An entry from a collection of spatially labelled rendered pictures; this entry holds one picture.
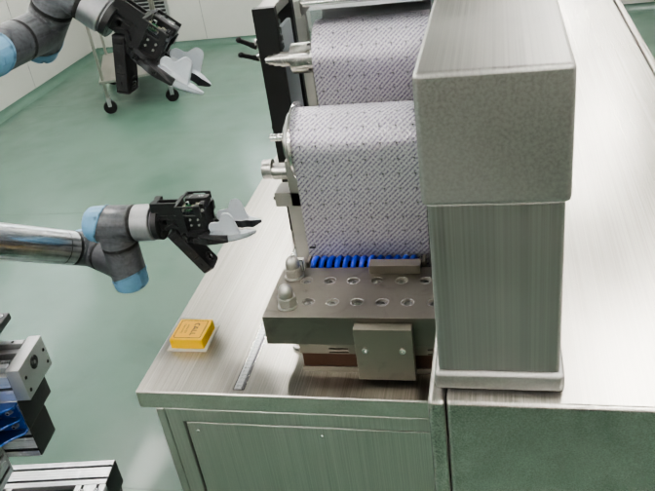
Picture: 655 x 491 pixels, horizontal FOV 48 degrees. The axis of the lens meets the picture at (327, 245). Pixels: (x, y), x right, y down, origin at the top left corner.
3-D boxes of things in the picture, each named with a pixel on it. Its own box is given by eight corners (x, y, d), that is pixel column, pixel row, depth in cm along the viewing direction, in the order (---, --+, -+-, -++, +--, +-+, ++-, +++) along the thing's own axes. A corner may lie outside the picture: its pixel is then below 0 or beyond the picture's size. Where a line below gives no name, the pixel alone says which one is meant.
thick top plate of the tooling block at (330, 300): (288, 292, 146) (283, 267, 143) (495, 293, 137) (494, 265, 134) (267, 344, 133) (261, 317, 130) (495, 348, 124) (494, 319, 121)
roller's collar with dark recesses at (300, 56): (298, 68, 162) (293, 39, 159) (325, 66, 161) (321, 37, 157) (291, 78, 157) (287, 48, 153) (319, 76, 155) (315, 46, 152)
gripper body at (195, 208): (201, 207, 141) (143, 208, 144) (211, 245, 145) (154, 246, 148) (213, 189, 147) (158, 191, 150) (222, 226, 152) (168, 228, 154)
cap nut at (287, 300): (280, 299, 134) (276, 279, 132) (299, 299, 133) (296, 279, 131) (275, 311, 131) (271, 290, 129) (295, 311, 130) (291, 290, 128)
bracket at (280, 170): (294, 278, 164) (272, 151, 149) (323, 278, 163) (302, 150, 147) (289, 290, 160) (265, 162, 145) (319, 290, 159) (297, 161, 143)
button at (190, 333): (183, 327, 153) (180, 318, 152) (215, 327, 152) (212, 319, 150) (171, 349, 147) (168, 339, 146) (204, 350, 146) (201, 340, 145)
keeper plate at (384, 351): (361, 371, 132) (354, 322, 127) (416, 373, 130) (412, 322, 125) (359, 381, 130) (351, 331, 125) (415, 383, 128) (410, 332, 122)
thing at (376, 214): (311, 260, 146) (296, 176, 137) (430, 259, 141) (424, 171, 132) (310, 262, 146) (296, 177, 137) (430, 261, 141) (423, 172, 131)
